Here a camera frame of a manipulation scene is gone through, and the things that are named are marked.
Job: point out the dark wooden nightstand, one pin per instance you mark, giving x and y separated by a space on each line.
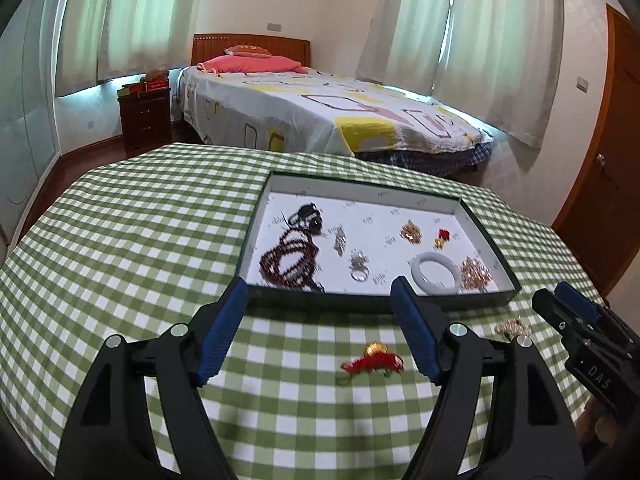
145 122

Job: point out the yellow box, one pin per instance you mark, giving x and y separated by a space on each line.
130 91

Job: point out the red box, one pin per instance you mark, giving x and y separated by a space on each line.
157 85

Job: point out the pink pillow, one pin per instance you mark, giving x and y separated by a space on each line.
250 64

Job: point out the white jade bangle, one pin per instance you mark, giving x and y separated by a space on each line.
417 272

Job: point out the small red flower charm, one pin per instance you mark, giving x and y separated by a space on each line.
441 237

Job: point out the wooden headboard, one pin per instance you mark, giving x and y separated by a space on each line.
290 45

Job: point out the glass door wardrobe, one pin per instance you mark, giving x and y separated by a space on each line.
25 110

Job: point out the brown stuffed toy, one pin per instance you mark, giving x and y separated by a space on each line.
155 76

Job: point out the green checked tablecloth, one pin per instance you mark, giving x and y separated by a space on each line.
125 260

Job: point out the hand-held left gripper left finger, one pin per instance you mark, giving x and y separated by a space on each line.
220 335

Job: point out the metal door knob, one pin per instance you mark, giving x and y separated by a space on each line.
599 159

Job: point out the silver brooch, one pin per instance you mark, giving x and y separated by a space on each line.
340 240

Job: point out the green shallow jewelry box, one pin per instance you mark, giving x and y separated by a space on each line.
380 210

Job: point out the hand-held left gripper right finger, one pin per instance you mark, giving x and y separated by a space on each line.
415 332

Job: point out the patterned bedsheet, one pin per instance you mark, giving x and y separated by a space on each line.
300 110

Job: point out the red tassel gold charm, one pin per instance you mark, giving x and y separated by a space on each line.
372 364

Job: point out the person's right hand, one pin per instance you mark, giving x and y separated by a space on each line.
595 425

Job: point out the orange cushion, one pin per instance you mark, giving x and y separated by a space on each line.
246 50

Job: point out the white curtain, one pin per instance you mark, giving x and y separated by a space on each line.
500 45
80 25
150 15
410 20

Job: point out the blue plaid bed skirt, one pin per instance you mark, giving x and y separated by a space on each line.
425 160

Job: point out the wall light switch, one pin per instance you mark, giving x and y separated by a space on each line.
581 84

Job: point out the brown wooden door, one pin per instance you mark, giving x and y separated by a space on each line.
610 160

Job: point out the gold brooch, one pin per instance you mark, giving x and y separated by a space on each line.
411 232

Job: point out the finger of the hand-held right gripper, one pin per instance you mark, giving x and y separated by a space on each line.
562 317
577 300

